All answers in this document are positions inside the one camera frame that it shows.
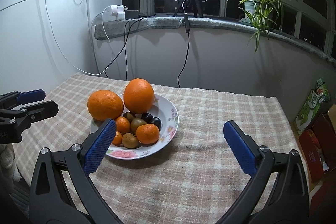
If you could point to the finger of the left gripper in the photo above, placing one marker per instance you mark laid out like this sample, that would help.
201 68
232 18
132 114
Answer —
36 113
30 96

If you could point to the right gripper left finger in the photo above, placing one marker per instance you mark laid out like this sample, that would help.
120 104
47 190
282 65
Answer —
50 200

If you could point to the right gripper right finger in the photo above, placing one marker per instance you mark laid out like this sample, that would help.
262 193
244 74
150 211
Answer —
277 191

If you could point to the medium orange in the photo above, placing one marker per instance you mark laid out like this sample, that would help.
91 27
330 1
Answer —
104 104

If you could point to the tiny kumquat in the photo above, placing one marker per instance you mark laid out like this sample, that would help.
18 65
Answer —
117 141

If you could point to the small mandarin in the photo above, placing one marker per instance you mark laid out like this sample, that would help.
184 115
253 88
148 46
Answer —
147 134
123 125

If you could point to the brown kiwi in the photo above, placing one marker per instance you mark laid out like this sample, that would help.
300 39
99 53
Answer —
129 116

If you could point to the brown longan fruit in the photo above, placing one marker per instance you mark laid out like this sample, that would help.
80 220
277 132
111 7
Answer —
130 141

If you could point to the green kiwi fruit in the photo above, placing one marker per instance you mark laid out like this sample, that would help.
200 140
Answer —
136 122

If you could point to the large orange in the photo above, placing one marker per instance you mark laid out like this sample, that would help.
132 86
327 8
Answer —
138 96

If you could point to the dark plum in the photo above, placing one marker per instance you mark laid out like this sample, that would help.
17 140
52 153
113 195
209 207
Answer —
157 122
147 117

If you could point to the red cardboard box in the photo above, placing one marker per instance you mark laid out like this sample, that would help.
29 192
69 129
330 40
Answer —
318 145

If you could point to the grey windowsill mat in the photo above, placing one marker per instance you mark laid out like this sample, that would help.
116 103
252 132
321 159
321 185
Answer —
115 29

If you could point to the pink plaid tablecloth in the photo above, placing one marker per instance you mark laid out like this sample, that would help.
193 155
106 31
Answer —
194 179

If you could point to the green carton box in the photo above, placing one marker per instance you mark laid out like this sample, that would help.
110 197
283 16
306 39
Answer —
311 106

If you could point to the white power strip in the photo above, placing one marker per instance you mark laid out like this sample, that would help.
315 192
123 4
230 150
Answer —
117 12

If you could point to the black power adapter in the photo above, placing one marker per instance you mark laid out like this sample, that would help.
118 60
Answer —
131 14

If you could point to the floral white plate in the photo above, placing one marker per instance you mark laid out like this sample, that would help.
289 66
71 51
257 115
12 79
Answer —
161 108

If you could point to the potted spider plant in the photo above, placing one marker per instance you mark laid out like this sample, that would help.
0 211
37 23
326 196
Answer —
264 16

